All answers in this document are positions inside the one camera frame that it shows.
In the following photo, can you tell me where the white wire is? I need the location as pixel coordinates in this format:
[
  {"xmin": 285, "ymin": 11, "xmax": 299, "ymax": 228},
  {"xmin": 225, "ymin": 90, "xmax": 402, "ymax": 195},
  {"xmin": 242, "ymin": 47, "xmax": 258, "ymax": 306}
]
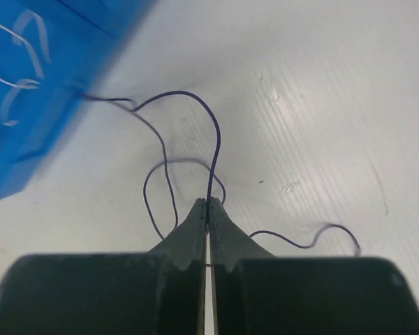
[
  {"xmin": 0, "ymin": 68, "xmax": 43, "ymax": 127},
  {"xmin": 0, "ymin": 9, "xmax": 53, "ymax": 80}
]

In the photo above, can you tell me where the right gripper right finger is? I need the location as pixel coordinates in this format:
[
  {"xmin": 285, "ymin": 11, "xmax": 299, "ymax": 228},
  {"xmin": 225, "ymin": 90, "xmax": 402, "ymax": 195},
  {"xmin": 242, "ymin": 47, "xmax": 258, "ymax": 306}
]
[{"xmin": 207, "ymin": 198, "xmax": 419, "ymax": 334}]

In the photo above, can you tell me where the blue divided plastic bin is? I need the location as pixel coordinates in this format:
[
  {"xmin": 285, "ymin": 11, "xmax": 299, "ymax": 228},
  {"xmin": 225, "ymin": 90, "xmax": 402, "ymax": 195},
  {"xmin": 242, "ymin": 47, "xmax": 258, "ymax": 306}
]
[{"xmin": 0, "ymin": 1, "xmax": 154, "ymax": 200}]

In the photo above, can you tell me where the dark blue wire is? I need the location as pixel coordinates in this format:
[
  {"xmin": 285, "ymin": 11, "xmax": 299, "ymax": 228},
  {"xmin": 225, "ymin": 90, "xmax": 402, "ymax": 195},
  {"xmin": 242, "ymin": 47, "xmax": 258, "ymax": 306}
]
[{"xmin": 78, "ymin": 90, "xmax": 362, "ymax": 258}]

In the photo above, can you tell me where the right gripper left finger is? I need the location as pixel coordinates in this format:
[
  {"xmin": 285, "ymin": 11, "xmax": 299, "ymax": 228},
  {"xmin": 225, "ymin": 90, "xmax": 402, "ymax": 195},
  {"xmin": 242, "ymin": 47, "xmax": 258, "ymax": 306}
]
[{"xmin": 0, "ymin": 199, "xmax": 206, "ymax": 334}]

